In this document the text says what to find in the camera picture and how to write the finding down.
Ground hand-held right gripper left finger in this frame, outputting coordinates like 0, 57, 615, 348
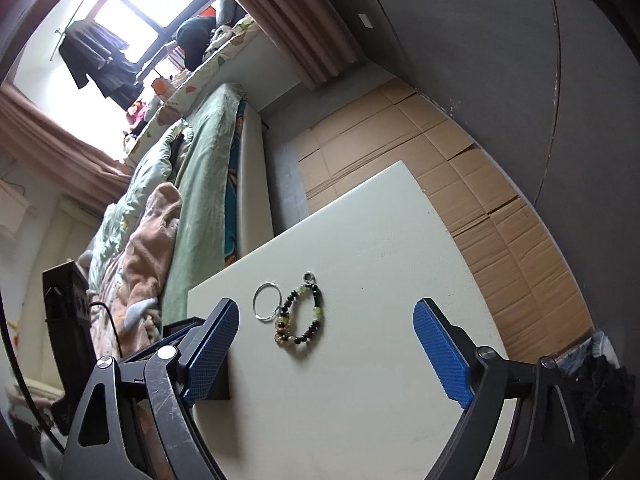
62, 297, 240, 480

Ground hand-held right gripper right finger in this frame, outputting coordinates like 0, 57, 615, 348
412, 297, 591, 480

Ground black box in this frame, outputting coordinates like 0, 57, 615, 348
162, 316, 232, 402

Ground silver ring bangle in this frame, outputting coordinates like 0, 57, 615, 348
252, 282, 282, 322

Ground black and green bead bracelet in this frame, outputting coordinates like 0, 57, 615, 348
272, 270, 325, 347

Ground pink fleece blanket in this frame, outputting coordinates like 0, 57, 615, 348
99, 182, 184, 357

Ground white low table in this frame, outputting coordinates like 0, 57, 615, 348
187, 160, 511, 480

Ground cardboard floor sheets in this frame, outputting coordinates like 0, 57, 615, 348
291, 76, 597, 362

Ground pale green floral quilt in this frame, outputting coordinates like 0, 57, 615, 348
89, 119, 194, 282

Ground dark cloth pile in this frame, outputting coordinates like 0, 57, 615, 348
559, 329, 639, 467

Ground white bed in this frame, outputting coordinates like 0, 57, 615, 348
82, 81, 277, 361

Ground pink curtain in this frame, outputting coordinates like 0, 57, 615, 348
214, 0, 364, 92
0, 81, 134, 192

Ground green bed sheet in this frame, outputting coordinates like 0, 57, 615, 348
160, 82, 249, 327

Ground heap of colourful toys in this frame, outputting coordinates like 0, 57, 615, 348
124, 99, 162, 132

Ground orange and white bag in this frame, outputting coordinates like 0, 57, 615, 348
149, 76, 174, 102

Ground dark hanging clothes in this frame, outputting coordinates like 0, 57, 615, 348
58, 19, 144, 112

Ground printed window seat cushion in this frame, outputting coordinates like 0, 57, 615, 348
124, 14, 262, 164

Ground black bag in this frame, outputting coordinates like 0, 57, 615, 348
175, 16, 218, 72

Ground grey wardrobe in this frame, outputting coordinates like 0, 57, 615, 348
299, 0, 640, 361

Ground grey pillow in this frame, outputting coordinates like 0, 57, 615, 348
214, 0, 242, 29

